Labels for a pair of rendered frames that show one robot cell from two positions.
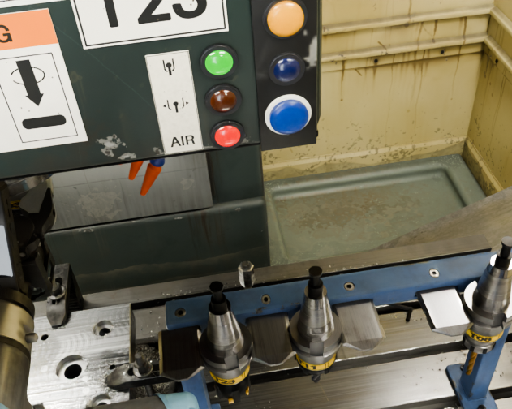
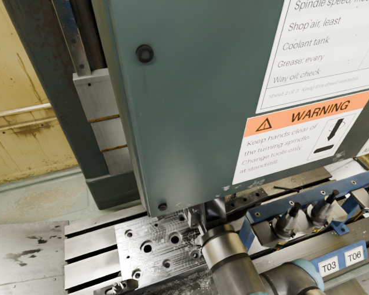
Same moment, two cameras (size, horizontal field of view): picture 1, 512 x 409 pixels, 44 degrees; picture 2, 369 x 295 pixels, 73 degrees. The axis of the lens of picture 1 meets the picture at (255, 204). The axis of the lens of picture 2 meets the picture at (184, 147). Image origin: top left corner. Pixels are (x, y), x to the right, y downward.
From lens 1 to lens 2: 0.43 m
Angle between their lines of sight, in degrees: 10
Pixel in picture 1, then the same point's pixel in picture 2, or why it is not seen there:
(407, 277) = (344, 185)
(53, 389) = (171, 250)
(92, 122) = (341, 146)
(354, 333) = (334, 214)
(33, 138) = (313, 157)
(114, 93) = (361, 130)
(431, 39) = not seen: hidden behind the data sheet
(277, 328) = (301, 215)
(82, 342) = (175, 225)
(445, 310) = (365, 198)
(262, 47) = not seen: outside the picture
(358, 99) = not seen: hidden behind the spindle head
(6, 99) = (317, 139)
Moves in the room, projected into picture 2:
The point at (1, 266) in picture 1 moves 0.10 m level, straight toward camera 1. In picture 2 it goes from (220, 213) to (266, 250)
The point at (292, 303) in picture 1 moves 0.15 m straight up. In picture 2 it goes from (304, 203) to (326, 169)
